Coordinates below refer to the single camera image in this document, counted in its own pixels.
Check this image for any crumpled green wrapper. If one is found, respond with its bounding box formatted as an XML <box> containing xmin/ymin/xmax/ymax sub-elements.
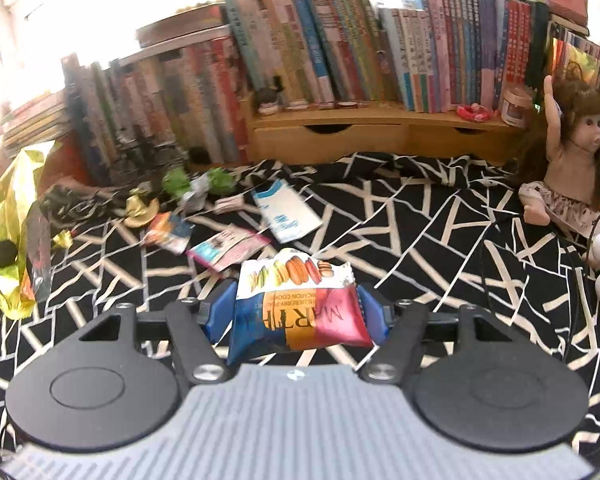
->
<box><xmin>161</xmin><ymin>167</ymin><xmax>236</xmax><ymax>214</ymax></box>

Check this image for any miniature black bicycle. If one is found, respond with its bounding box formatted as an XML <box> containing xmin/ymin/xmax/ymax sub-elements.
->
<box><xmin>110</xmin><ymin>128</ymin><xmax>185</xmax><ymax>185</ymax></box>

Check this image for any row of upright books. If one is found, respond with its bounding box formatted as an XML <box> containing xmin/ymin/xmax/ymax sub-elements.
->
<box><xmin>62</xmin><ymin>0</ymin><xmax>550</xmax><ymax>183</ymax></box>

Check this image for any small pink candy packet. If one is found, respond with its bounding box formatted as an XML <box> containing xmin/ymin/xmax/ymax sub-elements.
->
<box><xmin>213</xmin><ymin>195</ymin><xmax>245</xmax><ymax>214</ymax></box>

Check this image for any macaron cookie snack packet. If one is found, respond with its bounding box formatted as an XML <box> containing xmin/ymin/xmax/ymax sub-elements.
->
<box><xmin>226</xmin><ymin>248</ymin><xmax>372</xmax><ymax>365</ymax></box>

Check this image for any pink white snack packet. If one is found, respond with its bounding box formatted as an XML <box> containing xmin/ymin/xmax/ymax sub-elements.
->
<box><xmin>187</xmin><ymin>226</ymin><xmax>268</xmax><ymax>272</ymax></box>

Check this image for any black white patterned cloth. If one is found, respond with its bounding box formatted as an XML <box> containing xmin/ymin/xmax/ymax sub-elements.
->
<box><xmin>0</xmin><ymin>153</ymin><xmax>600</xmax><ymax>466</ymax></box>

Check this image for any white blue paper bag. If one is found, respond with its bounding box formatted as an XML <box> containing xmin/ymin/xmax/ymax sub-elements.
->
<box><xmin>252</xmin><ymin>179</ymin><xmax>322</xmax><ymax>244</ymax></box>

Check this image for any stack of flat books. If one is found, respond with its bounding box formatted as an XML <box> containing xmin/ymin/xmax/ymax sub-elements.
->
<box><xmin>1</xmin><ymin>90</ymin><xmax>71</xmax><ymax>157</ymax></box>

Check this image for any yellow green foil wrapper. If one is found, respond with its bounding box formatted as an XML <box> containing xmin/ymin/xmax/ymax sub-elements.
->
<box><xmin>0</xmin><ymin>141</ymin><xmax>55</xmax><ymax>320</ymax></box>

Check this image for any wooden drawer shelf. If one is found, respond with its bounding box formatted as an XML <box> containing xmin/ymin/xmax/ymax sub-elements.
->
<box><xmin>240</xmin><ymin>96</ymin><xmax>524</xmax><ymax>166</ymax></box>

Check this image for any small figurine black hair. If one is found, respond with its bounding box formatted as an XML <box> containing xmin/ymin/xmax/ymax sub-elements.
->
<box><xmin>253</xmin><ymin>75</ymin><xmax>284</xmax><ymax>116</ymax></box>

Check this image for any brown haired doll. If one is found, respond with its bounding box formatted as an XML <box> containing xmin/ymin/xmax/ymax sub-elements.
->
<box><xmin>517</xmin><ymin>75</ymin><xmax>600</xmax><ymax>236</ymax></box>

